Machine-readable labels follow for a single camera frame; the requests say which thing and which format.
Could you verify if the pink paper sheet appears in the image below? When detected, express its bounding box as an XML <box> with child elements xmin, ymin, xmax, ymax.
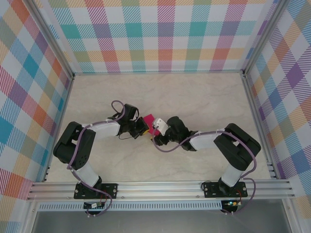
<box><xmin>143</xmin><ymin>113</ymin><xmax>161</xmax><ymax>135</ymax></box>

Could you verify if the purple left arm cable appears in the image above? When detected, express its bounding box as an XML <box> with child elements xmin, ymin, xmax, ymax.
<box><xmin>67</xmin><ymin>100</ymin><xmax>127</xmax><ymax>217</ymax></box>

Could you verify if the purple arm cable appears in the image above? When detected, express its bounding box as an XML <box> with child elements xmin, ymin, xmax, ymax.
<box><xmin>152</xmin><ymin>125</ymin><xmax>258</xmax><ymax>216</ymax></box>
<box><xmin>67</xmin><ymin>100</ymin><xmax>127</xmax><ymax>217</ymax></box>

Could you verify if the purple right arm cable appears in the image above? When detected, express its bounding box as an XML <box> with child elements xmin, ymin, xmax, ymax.
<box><xmin>152</xmin><ymin>125</ymin><xmax>258</xmax><ymax>216</ymax></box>

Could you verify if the wide aluminium mounting rail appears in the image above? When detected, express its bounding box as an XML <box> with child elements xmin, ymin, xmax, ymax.
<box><xmin>26</xmin><ymin>179</ymin><xmax>296</xmax><ymax>202</ymax></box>

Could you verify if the aluminium frame rail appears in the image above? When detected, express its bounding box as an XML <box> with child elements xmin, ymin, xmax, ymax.
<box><xmin>242</xmin><ymin>74</ymin><xmax>279</xmax><ymax>180</ymax></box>
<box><xmin>43</xmin><ymin>75</ymin><xmax>75</xmax><ymax>183</ymax></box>
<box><xmin>72</xmin><ymin>70</ymin><xmax>245</xmax><ymax>76</ymax></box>

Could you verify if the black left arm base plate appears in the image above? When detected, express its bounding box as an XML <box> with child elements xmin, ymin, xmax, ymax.
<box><xmin>74</xmin><ymin>182</ymin><xmax>119</xmax><ymax>200</ymax></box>

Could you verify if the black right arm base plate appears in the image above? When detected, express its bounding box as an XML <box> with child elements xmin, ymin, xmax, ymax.
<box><xmin>202</xmin><ymin>181</ymin><xmax>247</xmax><ymax>199</ymax></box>

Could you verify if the slotted grey cable duct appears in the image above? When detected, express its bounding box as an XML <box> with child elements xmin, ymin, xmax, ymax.
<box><xmin>37</xmin><ymin>202</ymin><xmax>223</xmax><ymax>211</ymax></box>

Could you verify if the aluminium frame post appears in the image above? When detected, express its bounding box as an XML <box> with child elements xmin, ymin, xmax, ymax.
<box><xmin>242</xmin><ymin>0</ymin><xmax>287</xmax><ymax>77</ymax></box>
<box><xmin>28</xmin><ymin>0</ymin><xmax>75</xmax><ymax>80</ymax></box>

